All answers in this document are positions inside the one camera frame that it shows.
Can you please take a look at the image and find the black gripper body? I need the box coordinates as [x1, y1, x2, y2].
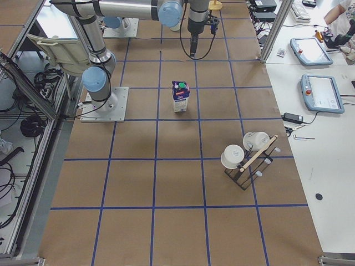
[187, 17, 219, 35]

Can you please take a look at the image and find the blue white milk carton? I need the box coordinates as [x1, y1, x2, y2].
[172, 81, 190, 112]

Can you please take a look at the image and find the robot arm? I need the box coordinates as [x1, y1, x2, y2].
[99, 1, 219, 60]
[51, 1, 183, 113]

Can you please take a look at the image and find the white cup on rack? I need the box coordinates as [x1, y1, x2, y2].
[243, 132, 270, 151]
[221, 144, 245, 170]

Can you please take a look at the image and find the white keyboard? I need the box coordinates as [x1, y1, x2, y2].
[290, 0, 311, 23]

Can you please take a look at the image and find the teach pendant far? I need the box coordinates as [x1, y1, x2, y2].
[290, 37, 333, 66]

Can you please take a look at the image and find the teach pendant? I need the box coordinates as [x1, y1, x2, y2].
[290, 37, 333, 66]
[300, 74, 344, 114]

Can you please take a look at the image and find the black power adapter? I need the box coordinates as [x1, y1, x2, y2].
[281, 112, 303, 125]

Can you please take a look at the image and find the teach pendant near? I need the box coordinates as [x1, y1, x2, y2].
[300, 74, 344, 114]

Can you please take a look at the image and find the allen key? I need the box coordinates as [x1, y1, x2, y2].
[293, 135, 316, 140]

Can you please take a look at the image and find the black braided cable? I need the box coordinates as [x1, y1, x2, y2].
[179, 16, 217, 60]

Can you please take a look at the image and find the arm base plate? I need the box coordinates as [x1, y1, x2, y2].
[103, 17, 139, 39]
[79, 86, 129, 122]

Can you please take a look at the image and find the aluminium frame post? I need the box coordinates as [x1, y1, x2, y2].
[260, 0, 293, 63]

